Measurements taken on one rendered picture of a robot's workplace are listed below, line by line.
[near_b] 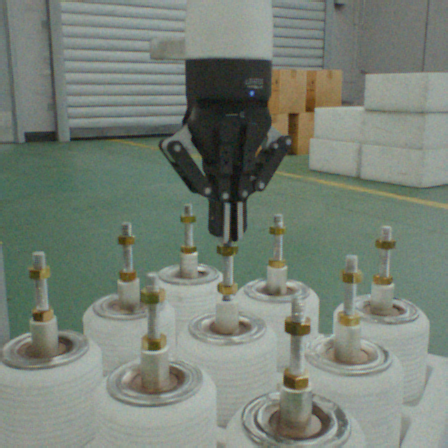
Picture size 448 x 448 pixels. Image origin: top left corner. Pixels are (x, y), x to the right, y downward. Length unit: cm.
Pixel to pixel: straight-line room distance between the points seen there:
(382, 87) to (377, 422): 267
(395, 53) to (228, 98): 658
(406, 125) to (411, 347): 245
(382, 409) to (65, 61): 517
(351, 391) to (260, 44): 29
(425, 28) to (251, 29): 634
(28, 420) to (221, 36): 35
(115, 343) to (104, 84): 510
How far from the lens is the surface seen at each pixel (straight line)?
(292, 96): 419
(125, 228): 59
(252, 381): 54
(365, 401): 49
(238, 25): 48
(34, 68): 550
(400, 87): 302
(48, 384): 51
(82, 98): 554
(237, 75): 48
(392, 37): 709
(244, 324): 57
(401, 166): 302
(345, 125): 331
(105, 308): 62
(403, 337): 59
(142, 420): 44
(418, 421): 59
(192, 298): 68
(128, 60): 571
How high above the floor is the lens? 48
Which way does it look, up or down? 13 degrees down
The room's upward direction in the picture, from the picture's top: straight up
